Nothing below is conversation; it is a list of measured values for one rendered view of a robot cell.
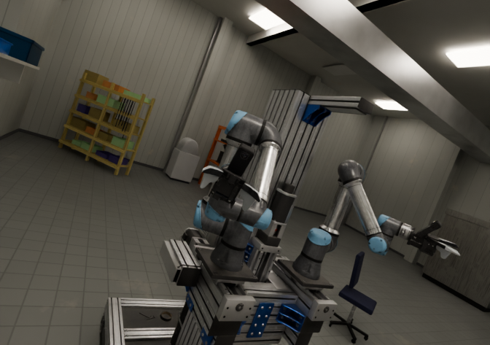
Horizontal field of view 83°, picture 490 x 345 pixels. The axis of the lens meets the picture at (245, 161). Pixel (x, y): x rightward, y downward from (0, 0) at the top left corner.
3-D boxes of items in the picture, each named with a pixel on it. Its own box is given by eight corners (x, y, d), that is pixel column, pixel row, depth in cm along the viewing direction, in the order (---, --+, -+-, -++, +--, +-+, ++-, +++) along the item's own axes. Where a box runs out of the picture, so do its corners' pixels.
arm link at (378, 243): (351, 152, 140) (393, 251, 123) (355, 156, 149) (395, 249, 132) (329, 161, 145) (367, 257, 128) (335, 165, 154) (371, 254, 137)
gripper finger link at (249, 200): (258, 221, 67) (238, 203, 74) (270, 200, 66) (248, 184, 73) (249, 218, 65) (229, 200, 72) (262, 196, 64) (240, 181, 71)
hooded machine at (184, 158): (186, 179, 889) (200, 141, 883) (191, 184, 837) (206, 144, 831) (164, 173, 853) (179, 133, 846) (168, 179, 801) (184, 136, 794)
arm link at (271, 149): (281, 141, 128) (261, 237, 97) (259, 132, 127) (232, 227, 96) (292, 124, 119) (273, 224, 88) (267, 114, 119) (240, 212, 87)
